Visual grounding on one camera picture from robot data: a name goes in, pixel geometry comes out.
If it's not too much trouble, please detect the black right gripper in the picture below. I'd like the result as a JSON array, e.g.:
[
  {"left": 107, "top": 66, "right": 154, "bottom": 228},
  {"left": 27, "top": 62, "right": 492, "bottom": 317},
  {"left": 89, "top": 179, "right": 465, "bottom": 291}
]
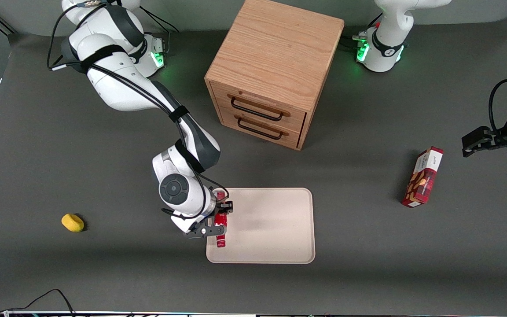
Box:
[{"left": 184, "top": 194, "right": 234, "bottom": 240}]

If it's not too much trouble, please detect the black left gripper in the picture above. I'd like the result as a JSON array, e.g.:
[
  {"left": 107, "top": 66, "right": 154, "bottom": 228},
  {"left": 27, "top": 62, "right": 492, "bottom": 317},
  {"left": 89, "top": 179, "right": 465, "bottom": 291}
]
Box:
[{"left": 462, "top": 115, "right": 507, "bottom": 158}]

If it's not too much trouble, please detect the red coke bottle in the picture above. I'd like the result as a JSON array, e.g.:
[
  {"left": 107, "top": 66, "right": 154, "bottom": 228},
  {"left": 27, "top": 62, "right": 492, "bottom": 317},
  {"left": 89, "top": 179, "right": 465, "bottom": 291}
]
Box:
[{"left": 215, "top": 191, "right": 229, "bottom": 248}]

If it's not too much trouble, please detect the beige rectangular tray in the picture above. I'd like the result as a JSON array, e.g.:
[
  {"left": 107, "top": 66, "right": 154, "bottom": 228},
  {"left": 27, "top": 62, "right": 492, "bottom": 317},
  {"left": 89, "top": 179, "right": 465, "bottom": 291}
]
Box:
[{"left": 206, "top": 188, "right": 316, "bottom": 265}]

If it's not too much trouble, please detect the red cookie box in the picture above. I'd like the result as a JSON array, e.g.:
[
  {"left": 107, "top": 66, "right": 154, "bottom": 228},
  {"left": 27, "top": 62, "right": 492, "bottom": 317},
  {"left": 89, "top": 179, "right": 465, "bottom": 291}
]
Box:
[{"left": 401, "top": 146, "right": 445, "bottom": 208}]

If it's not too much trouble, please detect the wooden drawer front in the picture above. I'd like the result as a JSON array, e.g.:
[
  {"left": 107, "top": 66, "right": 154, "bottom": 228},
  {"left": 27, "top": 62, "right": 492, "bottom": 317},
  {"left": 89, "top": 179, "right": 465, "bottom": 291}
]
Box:
[
  {"left": 220, "top": 108, "right": 303, "bottom": 149},
  {"left": 211, "top": 81, "right": 308, "bottom": 133}
]

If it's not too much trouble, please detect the yellow sponge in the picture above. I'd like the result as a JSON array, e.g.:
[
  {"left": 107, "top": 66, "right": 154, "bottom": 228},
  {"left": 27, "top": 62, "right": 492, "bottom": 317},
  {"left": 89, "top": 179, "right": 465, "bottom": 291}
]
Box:
[{"left": 61, "top": 213, "right": 85, "bottom": 232}]

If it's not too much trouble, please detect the wooden drawer cabinet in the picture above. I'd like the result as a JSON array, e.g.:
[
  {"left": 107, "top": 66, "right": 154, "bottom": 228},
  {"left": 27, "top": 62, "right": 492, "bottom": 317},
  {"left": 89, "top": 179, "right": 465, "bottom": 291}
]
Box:
[{"left": 204, "top": 0, "right": 345, "bottom": 151}]

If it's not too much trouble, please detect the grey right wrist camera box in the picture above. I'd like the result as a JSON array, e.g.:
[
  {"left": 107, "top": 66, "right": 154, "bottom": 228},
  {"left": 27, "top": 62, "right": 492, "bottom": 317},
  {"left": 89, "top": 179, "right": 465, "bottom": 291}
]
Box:
[{"left": 170, "top": 212, "right": 205, "bottom": 234}]

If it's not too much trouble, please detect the black drawer handle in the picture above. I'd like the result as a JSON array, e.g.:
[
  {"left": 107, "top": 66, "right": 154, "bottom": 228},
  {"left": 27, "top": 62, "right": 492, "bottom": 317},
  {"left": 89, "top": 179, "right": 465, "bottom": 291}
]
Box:
[
  {"left": 230, "top": 97, "right": 285, "bottom": 122},
  {"left": 237, "top": 117, "right": 284, "bottom": 141}
]

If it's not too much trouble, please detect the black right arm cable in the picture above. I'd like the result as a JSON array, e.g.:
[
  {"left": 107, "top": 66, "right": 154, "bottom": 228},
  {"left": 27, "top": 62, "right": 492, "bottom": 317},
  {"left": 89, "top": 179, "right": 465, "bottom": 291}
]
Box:
[{"left": 46, "top": 0, "right": 230, "bottom": 221}]

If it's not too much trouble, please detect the black left base cable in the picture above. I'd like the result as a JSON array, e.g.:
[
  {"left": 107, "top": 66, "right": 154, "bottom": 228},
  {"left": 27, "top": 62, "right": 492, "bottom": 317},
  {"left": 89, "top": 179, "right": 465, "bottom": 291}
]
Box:
[{"left": 341, "top": 13, "right": 384, "bottom": 51}]

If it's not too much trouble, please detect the black base cable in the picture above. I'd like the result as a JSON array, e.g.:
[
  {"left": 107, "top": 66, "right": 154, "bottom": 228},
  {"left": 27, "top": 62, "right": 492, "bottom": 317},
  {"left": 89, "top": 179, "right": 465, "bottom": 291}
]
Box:
[
  {"left": 341, "top": 13, "right": 384, "bottom": 51},
  {"left": 139, "top": 7, "right": 180, "bottom": 35}
]

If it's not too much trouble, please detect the black table edge cable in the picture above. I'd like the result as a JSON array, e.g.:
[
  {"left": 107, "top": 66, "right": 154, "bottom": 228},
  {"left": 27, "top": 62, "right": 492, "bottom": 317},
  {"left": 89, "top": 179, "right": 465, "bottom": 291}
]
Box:
[{"left": 0, "top": 288, "right": 76, "bottom": 317}]

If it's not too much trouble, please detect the black right base cable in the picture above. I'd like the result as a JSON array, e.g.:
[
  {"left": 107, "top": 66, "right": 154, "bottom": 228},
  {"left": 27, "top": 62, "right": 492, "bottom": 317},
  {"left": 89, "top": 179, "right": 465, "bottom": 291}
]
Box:
[{"left": 139, "top": 7, "right": 180, "bottom": 35}]

